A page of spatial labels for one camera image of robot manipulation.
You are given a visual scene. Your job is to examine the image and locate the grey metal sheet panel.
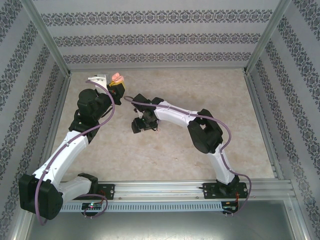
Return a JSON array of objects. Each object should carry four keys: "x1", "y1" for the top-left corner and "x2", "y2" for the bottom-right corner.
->
[{"x1": 24, "y1": 211, "x2": 308, "y2": 240}]

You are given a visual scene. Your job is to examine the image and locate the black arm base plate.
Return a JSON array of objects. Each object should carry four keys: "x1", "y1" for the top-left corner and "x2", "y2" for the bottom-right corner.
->
[
  {"x1": 74, "y1": 183, "x2": 116, "y2": 201},
  {"x1": 202, "y1": 182, "x2": 247, "y2": 200}
]

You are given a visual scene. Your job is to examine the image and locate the pink round charging case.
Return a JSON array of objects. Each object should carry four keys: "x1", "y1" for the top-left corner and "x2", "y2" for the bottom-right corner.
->
[{"x1": 111, "y1": 72, "x2": 125, "y2": 84}]

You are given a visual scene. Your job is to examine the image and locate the grey slotted cable duct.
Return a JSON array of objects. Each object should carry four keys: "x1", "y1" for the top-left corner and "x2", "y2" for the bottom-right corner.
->
[{"x1": 59, "y1": 201, "x2": 223, "y2": 213}]

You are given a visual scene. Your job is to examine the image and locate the small green circuit board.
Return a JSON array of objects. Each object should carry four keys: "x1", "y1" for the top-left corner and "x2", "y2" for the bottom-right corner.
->
[
  {"x1": 221, "y1": 204, "x2": 239, "y2": 213},
  {"x1": 81, "y1": 202, "x2": 104, "y2": 211}
]

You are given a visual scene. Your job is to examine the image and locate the aluminium mounting rail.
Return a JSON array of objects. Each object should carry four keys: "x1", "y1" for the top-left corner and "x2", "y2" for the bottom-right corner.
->
[{"x1": 24, "y1": 181, "x2": 296, "y2": 201}]

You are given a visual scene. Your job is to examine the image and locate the grey frame back rail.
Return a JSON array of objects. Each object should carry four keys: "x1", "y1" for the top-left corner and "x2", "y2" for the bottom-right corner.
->
[{"x1": 67, "y1": 65, "x2": 248, "y2": 72}]

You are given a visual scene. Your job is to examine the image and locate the aluminium frame side rail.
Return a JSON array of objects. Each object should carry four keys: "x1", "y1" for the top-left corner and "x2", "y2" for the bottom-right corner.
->
[
  {"x1": 243, "y1": 71, "x2": 286, "y2": 181},
  {"x1": 33, "y1": 72, "x2": 73, "y2": 183}
]

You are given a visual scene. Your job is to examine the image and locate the aluminium frame corner post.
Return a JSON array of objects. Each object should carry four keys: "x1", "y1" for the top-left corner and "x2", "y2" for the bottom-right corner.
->
[
  {"x1": 19, "y1": 0, "x2": 72, "y2": 76},
  {"x1": 242, "y1": 0, "x2": 295, "y2": 76}
]

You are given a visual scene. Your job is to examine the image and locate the purple sheathed cable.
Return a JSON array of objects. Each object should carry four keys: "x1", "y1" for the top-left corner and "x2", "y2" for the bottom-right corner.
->
[
  {"x1": 34, "y1": 79, "x2": 116, "y2": 226},
  {"x1": 123, "y1": 96, "x2": 252, "y2": 218}
]

